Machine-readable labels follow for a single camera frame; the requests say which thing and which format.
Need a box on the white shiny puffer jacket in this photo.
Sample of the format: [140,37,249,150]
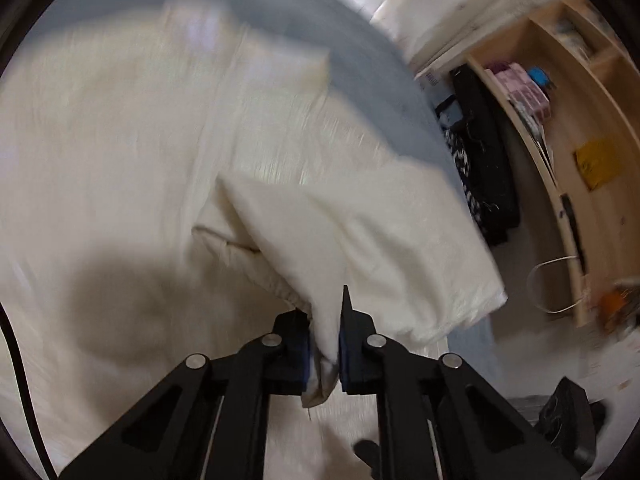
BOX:
[1,0,506,479]

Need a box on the black white patterned garment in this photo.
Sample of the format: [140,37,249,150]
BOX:
[435,64,521,247]

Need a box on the yellow envelope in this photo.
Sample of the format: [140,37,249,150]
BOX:
[573,136,626,192]

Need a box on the pink boxes stack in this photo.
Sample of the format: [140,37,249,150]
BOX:
[488,63,551,122]

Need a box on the blue small box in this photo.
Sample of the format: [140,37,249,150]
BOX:
[527,67,551,87]

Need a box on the blue-grey bed blanket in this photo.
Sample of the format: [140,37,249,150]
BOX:
[29,0,501,401]

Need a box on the wooden bookshelf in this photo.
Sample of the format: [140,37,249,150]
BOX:
[414,0,640,328]

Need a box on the white cable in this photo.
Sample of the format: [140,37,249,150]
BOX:
[526,254,587,316]

